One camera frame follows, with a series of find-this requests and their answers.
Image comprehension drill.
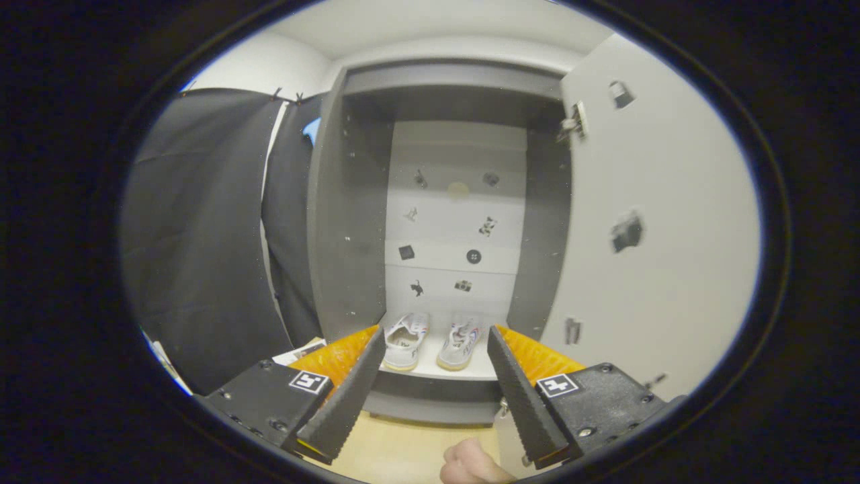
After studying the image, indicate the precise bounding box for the white book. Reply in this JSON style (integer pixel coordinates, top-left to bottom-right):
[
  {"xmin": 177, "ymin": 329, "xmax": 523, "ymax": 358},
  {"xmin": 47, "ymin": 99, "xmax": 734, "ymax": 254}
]
[{"xmin": 272, "ymin": 338, "xmax": 328, "ymax": 367}]

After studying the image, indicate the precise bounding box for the metal door hinge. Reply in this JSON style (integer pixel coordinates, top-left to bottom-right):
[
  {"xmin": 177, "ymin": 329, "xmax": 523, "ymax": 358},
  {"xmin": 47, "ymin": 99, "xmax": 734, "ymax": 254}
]
[{"xmin": 556, "ymin": 101, "xmax": 591, "ymax": 143}]

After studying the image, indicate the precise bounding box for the white shoe with striped side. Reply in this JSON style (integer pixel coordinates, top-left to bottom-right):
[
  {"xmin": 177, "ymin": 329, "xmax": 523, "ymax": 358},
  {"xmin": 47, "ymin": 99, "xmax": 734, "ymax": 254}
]
[{"xmin": 437, "ymin": 315, "xmax": 484, "ymax": 372}]

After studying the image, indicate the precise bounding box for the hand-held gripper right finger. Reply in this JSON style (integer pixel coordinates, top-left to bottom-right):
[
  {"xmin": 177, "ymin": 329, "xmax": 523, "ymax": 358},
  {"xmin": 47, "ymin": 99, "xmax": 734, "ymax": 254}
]
[{"xmin": 487, "ymin": 325, "xmax": 686, "ymax": 470}]

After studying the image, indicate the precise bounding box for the black backdrop cloth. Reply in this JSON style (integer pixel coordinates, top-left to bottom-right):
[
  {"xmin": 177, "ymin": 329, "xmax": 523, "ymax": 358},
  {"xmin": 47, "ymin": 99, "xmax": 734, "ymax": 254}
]
[{"xmin": 121, "ymin": 87, "xmax": 323, "ymax": 396}]

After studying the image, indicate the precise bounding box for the white shoe with yellow sole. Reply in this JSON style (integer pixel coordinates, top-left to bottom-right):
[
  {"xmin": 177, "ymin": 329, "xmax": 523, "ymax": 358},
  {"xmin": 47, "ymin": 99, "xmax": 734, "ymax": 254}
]
[{"xmin": 383, "ymin": 311, "xmax": 431, "ymax": 372}]

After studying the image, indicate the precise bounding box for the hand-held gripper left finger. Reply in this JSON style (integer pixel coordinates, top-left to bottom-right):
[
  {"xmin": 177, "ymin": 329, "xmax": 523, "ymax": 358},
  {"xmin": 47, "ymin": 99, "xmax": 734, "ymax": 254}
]
[{"xmin": 198, "ymin": 325, "xmax": 387, "ymax": 466}]

